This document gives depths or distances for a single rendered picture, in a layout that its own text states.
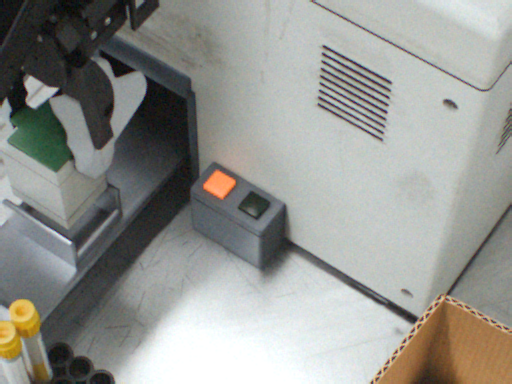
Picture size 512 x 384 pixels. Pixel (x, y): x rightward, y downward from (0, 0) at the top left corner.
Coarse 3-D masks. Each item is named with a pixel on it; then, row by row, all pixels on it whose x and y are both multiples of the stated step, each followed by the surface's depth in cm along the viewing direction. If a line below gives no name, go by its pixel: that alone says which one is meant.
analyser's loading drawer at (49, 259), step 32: (160, 96) 91; (128, 128) 90; (160, 128) 90; (128, 160) 88; (160, 160) 88; (128, 192) 87; (32, 224) 83; (96, 224) 86; (128, 224) 86; (0, 256) 84; (32, 256) 84; (64, 256) 84; (96, 256) 85; (0, 288) 83; (32, 288) 83; (64, 288) 83; (0, 320) 83
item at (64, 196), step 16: (16, 128) 78; (0, 144) 78; (16, 160) 78; (32, 160) 76; (16, 176) 80; (32, 176) 78; (48, 176) 77; (64, 176) 77; (80, 176) 79; (16, 192) 82; (32, 192) 80; (48, 192) 78; (64, 192) 78; (80, 192) 80; (96, 192) 82; (48, 208) 80; (64, 208) 79; (80, 208) 81; (64, 224) 81
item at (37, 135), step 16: (16, 112) 77; (32, 112) 78; (48, 112) 78; (32, 128) 77; (48, 128) 77; (64, 128) 77; (16, 144) 76; (32, 144) 76; (48, 144) 76; (64, 144) 76; (48, 160) 76; (64, 160) 76
